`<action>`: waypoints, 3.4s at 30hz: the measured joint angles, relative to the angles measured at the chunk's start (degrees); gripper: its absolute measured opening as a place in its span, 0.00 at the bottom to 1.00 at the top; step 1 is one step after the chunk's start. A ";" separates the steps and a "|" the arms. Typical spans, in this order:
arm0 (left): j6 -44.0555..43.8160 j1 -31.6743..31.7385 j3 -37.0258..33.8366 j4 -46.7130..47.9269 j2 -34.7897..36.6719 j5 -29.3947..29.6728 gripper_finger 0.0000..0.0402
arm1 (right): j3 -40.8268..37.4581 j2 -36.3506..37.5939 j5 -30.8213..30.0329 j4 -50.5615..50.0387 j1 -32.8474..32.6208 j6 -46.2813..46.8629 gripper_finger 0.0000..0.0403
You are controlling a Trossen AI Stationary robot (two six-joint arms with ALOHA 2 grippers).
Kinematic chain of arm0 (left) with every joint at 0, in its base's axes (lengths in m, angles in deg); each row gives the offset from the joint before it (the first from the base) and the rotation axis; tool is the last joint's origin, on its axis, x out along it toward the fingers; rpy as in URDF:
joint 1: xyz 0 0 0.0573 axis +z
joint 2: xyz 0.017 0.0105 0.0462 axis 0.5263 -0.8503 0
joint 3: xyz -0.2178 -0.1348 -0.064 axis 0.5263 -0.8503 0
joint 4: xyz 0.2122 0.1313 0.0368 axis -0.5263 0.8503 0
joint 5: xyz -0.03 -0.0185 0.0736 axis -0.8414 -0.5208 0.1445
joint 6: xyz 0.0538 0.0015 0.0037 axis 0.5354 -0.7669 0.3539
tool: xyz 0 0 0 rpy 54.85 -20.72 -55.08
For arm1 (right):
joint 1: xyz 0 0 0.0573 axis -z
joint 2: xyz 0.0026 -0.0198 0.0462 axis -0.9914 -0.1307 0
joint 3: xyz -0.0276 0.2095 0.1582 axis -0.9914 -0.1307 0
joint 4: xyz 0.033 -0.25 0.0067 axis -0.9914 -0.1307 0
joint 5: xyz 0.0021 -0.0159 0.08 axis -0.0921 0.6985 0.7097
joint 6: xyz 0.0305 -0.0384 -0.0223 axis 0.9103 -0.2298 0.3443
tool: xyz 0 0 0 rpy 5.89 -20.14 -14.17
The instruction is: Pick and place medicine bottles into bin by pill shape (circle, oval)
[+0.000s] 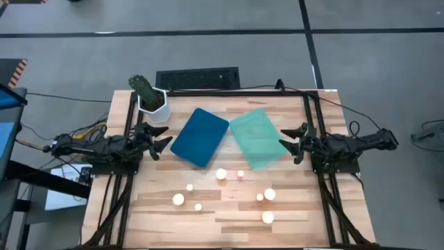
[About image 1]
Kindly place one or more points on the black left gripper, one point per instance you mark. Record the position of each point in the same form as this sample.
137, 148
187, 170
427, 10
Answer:
142, 142

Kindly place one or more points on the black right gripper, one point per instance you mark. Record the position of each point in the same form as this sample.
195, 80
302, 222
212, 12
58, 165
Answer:
305, 146

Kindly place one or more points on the amber bottle round yellow pills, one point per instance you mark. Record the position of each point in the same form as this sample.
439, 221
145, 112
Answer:
270, 194

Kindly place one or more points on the small clear bottle pink pills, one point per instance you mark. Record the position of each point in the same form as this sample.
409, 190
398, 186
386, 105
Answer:
240, 173

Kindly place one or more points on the large pale bottle white pills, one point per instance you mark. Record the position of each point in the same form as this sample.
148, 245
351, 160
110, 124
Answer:
178, 199

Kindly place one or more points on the small white-capped pill bottle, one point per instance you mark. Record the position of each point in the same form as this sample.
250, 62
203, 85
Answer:
259, 197
198, 207

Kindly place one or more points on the amber bottle oblong yellow pills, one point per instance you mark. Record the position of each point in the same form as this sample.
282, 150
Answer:
221, 173

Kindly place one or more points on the amber bottle red yellow pills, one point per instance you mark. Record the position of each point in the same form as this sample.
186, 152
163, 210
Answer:
267, 217

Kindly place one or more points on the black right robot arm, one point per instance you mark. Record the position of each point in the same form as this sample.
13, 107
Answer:
350, 144

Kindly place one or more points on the translucent teal plastic bin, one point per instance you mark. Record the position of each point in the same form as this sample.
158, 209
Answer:
256, 139

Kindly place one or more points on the dark blue plastic bin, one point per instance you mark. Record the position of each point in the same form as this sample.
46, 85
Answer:
199, 137

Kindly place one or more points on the white hexagonal plant pot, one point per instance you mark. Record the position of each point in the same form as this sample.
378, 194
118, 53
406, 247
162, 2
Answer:
161, 112

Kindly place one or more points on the green cactus plant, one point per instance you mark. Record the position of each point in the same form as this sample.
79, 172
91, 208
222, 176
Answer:
145, 90

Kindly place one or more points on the black phone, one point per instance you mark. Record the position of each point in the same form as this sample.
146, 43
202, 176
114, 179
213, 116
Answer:
85, 174

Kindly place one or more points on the white paper sheet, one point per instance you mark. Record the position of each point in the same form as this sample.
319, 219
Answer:
62, 199

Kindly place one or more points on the grey floor device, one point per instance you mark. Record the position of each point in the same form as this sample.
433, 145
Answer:
430, 137

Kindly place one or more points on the blue cart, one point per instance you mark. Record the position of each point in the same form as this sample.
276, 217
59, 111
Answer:
8, 114

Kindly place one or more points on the hazard-striped floor mat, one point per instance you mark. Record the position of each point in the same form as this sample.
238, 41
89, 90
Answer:
12, 71

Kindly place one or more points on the black aluminium table frame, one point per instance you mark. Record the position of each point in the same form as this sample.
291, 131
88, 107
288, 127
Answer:
243, 93

